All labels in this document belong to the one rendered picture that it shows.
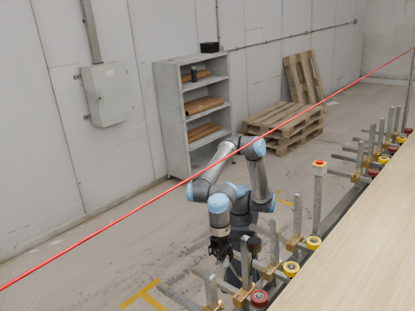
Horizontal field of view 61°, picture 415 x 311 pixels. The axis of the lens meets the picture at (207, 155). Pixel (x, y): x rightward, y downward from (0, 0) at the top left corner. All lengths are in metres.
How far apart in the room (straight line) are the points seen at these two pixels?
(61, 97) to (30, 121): 0.37
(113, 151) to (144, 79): 0.92
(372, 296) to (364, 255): 0.28
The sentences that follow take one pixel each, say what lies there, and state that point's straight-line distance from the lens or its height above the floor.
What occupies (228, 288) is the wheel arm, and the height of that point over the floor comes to 0.86.
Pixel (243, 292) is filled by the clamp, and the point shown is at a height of 0.87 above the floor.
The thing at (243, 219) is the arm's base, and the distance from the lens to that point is 2.62.
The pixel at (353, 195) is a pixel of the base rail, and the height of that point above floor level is 0.70.
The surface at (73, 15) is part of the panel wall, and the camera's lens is 3.82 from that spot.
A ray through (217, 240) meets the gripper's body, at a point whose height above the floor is 1.19.
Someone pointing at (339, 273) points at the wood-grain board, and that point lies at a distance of 1.87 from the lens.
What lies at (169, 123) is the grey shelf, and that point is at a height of 0.83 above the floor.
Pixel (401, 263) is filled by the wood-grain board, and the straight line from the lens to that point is 2.00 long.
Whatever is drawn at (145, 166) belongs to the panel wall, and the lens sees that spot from 4.46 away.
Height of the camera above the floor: 2.13
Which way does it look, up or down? 23 degrees down
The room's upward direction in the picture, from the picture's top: 5 degrees counter-clockwise
